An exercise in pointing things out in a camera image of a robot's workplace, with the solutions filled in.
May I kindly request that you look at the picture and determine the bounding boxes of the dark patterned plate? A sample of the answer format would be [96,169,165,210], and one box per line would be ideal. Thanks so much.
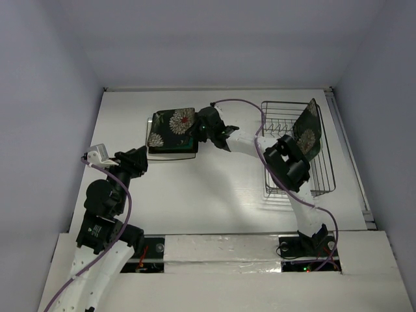
[149,108,198,145]

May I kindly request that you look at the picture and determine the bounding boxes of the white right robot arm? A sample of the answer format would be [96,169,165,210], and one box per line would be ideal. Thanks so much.
[186,107,328,255]

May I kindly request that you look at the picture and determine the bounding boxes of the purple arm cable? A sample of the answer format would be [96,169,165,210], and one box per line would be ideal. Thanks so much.
[210,97,341,272]
[44,156,134,312]

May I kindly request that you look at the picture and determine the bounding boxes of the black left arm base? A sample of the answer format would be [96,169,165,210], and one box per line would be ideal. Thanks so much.
[138,236,165,261]

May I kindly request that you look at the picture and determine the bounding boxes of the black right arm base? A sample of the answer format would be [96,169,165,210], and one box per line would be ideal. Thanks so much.
[278,224,335,259]

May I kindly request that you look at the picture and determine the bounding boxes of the white foam block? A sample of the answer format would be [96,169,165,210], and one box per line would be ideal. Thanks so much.
[163,235,279,263]

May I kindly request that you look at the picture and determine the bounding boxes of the wire dish rack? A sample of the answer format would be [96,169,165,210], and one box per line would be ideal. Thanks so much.
[261,101,336,197]

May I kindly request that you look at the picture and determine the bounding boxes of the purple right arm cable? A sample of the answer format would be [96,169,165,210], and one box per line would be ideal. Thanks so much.
[210,97,341,272]

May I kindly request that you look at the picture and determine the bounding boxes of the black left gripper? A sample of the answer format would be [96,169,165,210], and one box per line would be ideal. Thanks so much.
[103,144,148,212]

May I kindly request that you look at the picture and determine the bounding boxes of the teal square plate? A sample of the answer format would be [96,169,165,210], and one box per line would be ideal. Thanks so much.
[147,136,198,154]

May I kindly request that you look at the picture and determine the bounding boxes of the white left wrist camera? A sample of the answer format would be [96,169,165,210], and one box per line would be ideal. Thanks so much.
[86,144,110,166]

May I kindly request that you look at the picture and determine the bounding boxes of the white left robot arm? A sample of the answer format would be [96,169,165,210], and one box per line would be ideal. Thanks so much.
[45,144,148,311]

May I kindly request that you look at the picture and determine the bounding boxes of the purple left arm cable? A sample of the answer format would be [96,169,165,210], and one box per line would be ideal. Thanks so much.
[44,156,134,312]

